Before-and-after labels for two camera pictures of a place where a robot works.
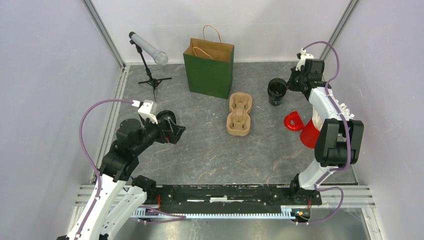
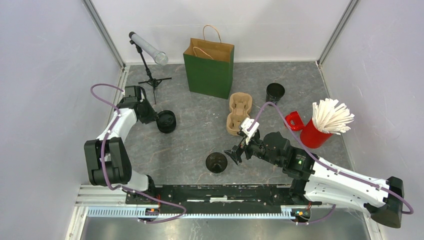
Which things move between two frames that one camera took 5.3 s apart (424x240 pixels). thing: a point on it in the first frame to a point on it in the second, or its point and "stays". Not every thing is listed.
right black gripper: (291, 86) to (235, 152)
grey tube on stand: (160, 57) stays
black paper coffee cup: (277, 88) to (216, 162)
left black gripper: (172, 134) to (152, 115)
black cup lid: (162, 115) stays
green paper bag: (209, 66) stays
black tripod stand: (154, 82) stays
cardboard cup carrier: (238, 119) stays
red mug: (309, 135) stays
